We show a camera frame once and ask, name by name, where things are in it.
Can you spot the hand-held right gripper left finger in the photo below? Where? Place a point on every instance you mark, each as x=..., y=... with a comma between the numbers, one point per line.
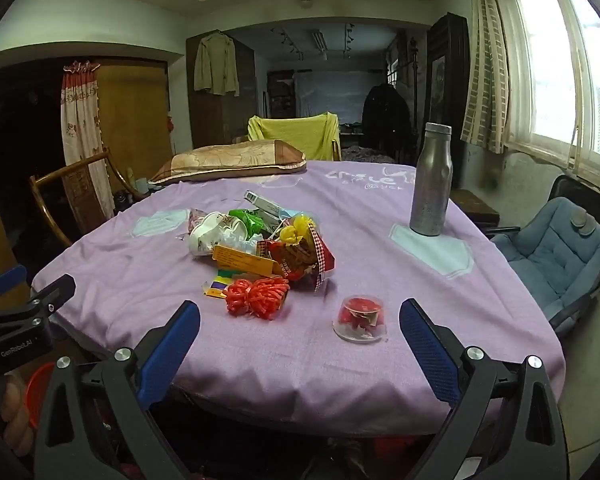
x=172, y=345

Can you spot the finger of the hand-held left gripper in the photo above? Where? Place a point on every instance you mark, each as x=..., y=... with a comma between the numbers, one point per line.
x=55, y=292
x=5, y=280

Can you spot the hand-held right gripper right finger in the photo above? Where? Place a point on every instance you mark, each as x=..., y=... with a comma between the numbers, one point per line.
x=427, y=350

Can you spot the printed white paper cup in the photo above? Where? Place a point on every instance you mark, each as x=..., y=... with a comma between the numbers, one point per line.
x=205, y=240

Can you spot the small white green box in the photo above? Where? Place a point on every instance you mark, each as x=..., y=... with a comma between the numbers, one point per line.
x=265, y=205

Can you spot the person's left hand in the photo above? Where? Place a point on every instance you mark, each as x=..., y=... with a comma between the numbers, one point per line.
x=16, y=410

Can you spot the colourful paper card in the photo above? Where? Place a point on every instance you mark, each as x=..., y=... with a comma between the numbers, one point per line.
x=215, y=287

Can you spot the clear cup with red wrappers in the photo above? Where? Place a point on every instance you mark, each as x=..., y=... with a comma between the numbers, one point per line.
x=360, y=317

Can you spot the red ribbon bundle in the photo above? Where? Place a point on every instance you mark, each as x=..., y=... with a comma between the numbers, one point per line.
x=257, y=297

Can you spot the orange cardboard box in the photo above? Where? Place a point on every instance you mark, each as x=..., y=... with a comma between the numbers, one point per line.
x=240, y=260

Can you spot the crumpled white plastic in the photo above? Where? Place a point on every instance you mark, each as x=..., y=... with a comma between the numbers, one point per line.
x=242, y=246

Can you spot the carved wooden chair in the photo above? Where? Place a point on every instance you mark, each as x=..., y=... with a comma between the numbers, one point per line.
x=65, y=169

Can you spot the clear red plastic wrapper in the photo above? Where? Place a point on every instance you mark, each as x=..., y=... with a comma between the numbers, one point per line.
x=196, y=217

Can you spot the green snack packet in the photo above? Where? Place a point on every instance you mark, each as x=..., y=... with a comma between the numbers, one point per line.
x=247, y=220

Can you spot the red snack bag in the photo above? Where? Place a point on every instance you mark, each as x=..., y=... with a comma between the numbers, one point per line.
x=290, y=257

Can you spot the blue padded chair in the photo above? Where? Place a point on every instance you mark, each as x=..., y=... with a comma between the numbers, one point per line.
x=545, y=255

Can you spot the silver metal bottle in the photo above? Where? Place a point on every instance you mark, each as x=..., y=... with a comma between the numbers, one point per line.
x=430, y=185

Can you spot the floral white red curtain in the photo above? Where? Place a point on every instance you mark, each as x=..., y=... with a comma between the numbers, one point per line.
x=82, y=120

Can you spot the light wooden wardrobe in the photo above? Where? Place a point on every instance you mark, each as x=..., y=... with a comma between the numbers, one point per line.
x=135, y=120

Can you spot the brown beige pillow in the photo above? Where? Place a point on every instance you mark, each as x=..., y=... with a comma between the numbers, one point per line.
x=230, y=160

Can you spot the black hanging coat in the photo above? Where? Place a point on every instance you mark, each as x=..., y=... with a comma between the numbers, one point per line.
x=385, y=120

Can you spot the yellow cloth covered chair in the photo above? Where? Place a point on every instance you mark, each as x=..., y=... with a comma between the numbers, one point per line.
x=290, y=135

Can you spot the dark wooden wardrobe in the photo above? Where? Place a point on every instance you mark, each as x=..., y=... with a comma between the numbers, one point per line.
x=247, y=110

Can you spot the dark framed picture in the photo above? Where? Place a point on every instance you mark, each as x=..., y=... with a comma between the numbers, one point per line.
x=437, y=85

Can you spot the striped beige curtain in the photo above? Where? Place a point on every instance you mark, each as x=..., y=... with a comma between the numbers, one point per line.
x=485, y=85

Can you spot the white hanging sheet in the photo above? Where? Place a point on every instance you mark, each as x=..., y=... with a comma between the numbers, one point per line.
x=330, y=95

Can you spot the beige hanging jacket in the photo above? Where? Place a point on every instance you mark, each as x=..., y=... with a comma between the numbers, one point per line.
x=215, y=65

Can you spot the white framed window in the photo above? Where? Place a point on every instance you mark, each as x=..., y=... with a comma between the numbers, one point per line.
x=550, y=70

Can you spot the fluorescent ceiling light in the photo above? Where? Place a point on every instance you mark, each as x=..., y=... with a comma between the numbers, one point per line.
x=319, y=40

